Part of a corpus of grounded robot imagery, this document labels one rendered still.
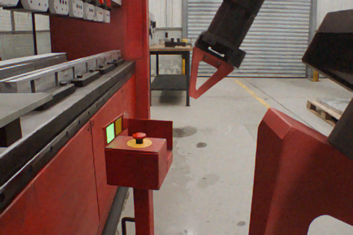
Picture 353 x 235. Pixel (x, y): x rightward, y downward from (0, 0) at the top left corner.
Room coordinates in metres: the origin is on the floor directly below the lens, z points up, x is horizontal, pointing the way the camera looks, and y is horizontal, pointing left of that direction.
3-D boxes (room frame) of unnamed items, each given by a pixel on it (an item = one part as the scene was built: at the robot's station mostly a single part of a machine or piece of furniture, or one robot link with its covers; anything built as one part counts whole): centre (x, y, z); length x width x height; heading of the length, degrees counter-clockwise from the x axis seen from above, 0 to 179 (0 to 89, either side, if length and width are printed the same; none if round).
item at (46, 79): (1.60, 0.49, 0.92); 1.67 x 0.06 x 0.10; 1
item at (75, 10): (1.32, 0.48, 1.26); 0.15 x 0.09 x 0.17; 1
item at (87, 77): (1.35, 0.43, 0.89); 0.30 x 0.05 x 0.03; 1
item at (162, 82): (5.24, 0.11, 0.75); 1.80 x 0.75 x 1.50; 179
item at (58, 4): (1.12, 0.48, 1.26); 0.15 x 0.09 x 0.17; 1
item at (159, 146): (0.84, 0.11, 0.75); 0.20 x 0.16 x 0.18; 169
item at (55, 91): (0.95, 0.42, 0.89); 0.30 x 0.05 x 0.03; 1
